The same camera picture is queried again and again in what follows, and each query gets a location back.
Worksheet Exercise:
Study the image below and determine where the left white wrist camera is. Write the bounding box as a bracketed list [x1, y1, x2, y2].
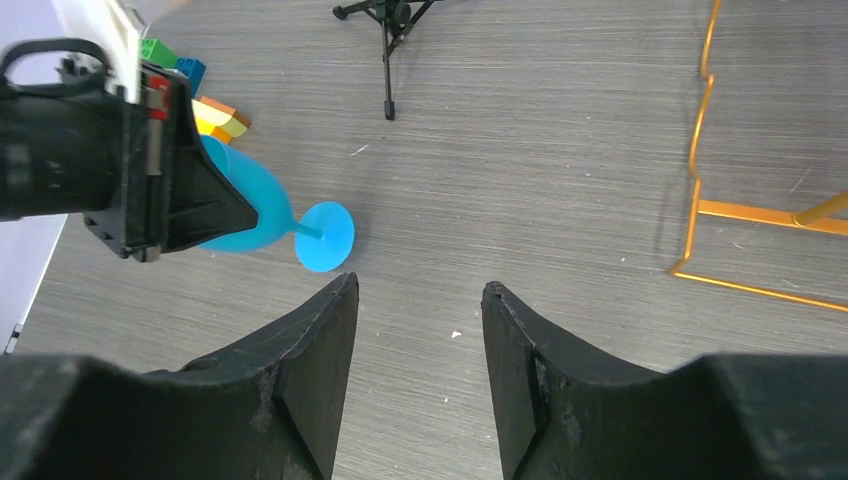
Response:
[52, 0, 147, 104]

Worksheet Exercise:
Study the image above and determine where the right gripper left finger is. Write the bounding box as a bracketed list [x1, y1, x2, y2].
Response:
[1, 273, 359, 479]

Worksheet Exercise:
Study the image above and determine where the gold wire glass rack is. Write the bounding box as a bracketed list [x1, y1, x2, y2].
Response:
[662, 1, 847, 319]

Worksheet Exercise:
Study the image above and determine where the blue toy block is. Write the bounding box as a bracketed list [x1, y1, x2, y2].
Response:
[176, 57, 206, 96]

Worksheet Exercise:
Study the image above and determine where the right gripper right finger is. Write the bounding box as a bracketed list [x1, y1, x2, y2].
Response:
[481, 282, 847, 479]

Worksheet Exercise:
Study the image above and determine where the light yellow wooden block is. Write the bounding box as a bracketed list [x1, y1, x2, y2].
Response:
[192, 97, 251, 139]

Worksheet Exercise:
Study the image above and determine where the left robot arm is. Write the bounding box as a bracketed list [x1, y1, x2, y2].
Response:
[1, 38, 259, 262]

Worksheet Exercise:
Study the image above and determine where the blue wine glass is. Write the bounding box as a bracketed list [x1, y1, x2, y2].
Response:
[200, 135, 355, 273]

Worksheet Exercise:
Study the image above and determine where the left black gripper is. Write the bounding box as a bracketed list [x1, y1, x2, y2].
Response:
[82, 62, 259, 262]

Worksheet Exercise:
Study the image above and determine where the green toy block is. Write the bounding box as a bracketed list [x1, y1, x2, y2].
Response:
[140, 37, 179, 69]

